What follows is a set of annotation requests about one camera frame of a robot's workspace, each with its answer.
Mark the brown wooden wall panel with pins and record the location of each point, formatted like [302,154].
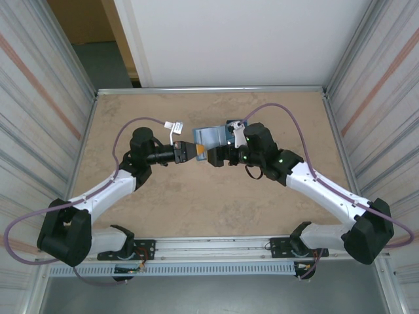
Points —
[82,19]

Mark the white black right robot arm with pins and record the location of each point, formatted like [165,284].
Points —
[324,189]

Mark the small circuit board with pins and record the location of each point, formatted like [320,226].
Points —
[129,270]

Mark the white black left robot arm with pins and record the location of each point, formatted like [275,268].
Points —
[104,189]

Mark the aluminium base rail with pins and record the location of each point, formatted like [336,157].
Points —
[212,248]

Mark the clear box of cards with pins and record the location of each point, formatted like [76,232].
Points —
[229,139]

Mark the ribbed translucent side panel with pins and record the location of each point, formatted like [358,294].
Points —
[32,114]
[386,114]

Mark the aluminium corner post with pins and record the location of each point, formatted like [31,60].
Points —
[350,55]
[78,55]

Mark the aluminium frame cross bar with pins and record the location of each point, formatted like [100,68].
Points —
[212,90]

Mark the blue card holder wallet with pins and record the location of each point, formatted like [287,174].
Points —
[209,137]

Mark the white door frame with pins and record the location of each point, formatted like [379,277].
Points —
[131,32]

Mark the aluminium frame side bar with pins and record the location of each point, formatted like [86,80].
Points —
[336,131]
[87,131]

